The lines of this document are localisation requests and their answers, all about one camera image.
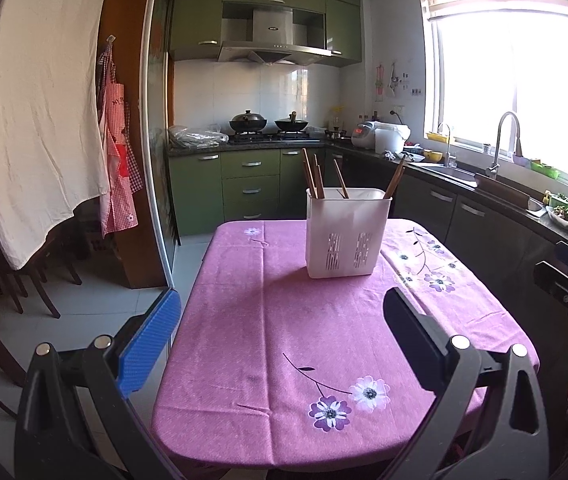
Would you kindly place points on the dark under-sink cabinets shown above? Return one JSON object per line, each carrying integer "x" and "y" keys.
{"x": 464, "y": 220}

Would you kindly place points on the gas stove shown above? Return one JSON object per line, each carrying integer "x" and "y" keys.
{"x": 274, "y": 137}

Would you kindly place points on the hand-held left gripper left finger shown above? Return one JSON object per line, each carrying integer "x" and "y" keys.
{"x": 149, "y": 340}

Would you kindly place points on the steel kitchen sink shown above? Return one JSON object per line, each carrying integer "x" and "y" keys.
{"x": 449, "y": 172}

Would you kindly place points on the wall hanging decoration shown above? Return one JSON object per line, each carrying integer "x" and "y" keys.
{"x": 386, "y": 80}

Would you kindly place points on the plate of food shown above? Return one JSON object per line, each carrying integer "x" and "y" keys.
{"x": 563, "y": 216}

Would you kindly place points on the green upper kitchen cabinets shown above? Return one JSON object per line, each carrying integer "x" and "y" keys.
{"x": 194, "y": 15}

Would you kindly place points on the white plastic utensil holder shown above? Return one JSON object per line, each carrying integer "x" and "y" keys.
{"x": 346, "y": 235}

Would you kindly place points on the pink floral tablecloth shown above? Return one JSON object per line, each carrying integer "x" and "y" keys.
{"x": 289, "y": 335}

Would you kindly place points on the clear plastic bag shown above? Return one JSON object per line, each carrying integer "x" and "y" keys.
{"x": 196, "y": 137}

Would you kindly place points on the dark wooden chair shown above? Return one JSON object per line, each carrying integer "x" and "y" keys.
{"x": 39, "y": 280}

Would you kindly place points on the red checkered apron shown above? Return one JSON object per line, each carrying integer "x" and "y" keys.
{"x": 116, "y": 150}

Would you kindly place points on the tall steel kitchen faucet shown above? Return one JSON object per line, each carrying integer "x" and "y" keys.
{"x": 496, "y": 150}

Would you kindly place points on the white plastic container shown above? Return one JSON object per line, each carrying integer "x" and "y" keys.
{"x": 391, "y": 139}

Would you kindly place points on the kitchen window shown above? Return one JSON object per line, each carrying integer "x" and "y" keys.
{"x": 514, "y": 85}

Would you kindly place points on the glass sliding door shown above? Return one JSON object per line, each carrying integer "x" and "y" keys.
{"x": 161, "y": 150}

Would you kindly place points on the green kitchen cabinets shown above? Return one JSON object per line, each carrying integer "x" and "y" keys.
{"x": 249, "y": 190}
{"x": 194, "y": 15}

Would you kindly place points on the white hanging cloth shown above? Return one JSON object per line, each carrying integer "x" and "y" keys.
{"x": 44, "y": 110}

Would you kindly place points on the black wok with lid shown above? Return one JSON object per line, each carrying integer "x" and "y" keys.
{"x": 248, "y": 122}

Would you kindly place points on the yellow bowl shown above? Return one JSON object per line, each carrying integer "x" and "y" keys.
{"x": 432, "y": 156}

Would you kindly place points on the white rice cooker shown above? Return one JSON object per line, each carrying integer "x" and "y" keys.
{"x": 365, "y": 135}

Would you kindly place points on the small steel faucet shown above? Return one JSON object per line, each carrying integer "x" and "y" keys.
{"x": 448, "y": 147}

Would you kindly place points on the green tray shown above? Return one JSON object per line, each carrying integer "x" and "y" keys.
{"x": 546, "y": 169}

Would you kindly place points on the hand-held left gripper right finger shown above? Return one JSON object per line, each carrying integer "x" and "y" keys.
{"x": 414, "y": 330}

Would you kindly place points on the steel range hood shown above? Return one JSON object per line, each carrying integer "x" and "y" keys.
{"x": 271, "y": 40}

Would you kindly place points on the green lower kitchen cabinets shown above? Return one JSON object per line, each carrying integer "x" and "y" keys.
{"x": 249, "y": 190}

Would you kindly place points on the wall socket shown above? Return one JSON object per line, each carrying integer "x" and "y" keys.
{"x": 396, "y": 110}

